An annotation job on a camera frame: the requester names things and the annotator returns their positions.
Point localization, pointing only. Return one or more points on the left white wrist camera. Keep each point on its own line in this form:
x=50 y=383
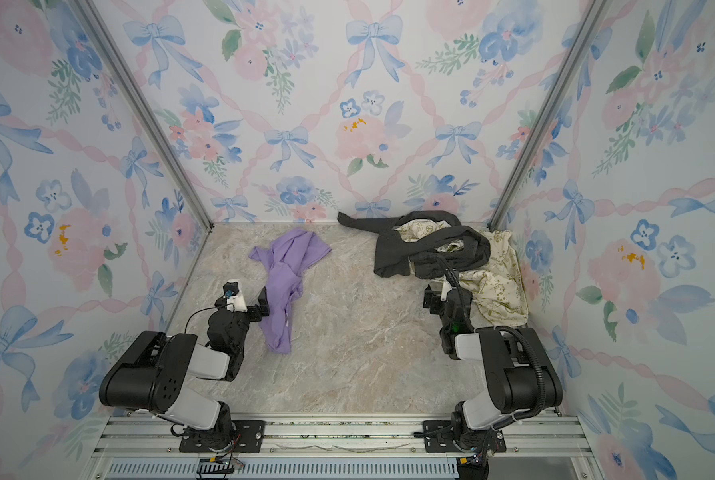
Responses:
x=233 y=297

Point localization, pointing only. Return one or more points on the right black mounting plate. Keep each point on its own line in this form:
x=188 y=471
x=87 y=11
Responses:
x=444 y=437

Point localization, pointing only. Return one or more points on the left aluminium corner post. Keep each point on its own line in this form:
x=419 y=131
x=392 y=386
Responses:
x=91 y=19

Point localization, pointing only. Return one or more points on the black cloth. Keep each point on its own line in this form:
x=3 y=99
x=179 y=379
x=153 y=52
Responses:
x=395 y=257

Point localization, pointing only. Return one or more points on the aluminium corner post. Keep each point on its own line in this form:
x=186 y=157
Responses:
x=91 y=19
x=588 y=28

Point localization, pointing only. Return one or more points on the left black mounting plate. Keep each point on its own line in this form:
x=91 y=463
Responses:
x=244 y=436

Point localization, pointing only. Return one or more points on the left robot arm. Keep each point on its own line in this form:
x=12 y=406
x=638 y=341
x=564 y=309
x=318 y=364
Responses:
x=151 y=375

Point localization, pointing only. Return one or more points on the right aluminium corner post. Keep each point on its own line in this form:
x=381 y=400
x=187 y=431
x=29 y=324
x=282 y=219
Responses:
x=588 y=28

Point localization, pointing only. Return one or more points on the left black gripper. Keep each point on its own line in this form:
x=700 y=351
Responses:
x=263 y=306

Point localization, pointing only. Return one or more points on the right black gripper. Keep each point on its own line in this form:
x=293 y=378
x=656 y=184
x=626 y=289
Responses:
x=432 y=298

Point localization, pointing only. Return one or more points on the purple cloth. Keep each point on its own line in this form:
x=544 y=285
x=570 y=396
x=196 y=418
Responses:
x=286 y=260

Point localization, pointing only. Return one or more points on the cream floral cloth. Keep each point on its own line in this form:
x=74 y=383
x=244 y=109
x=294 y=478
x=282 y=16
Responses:
x=497 y=286

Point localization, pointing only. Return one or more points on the black mounting plate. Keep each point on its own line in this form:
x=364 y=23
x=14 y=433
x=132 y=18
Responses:
x=244 y=436
x=444 y=437

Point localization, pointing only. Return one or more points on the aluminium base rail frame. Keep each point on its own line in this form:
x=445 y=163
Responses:
x=311 y=446

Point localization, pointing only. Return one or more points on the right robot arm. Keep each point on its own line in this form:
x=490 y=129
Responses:
x=520 y=380

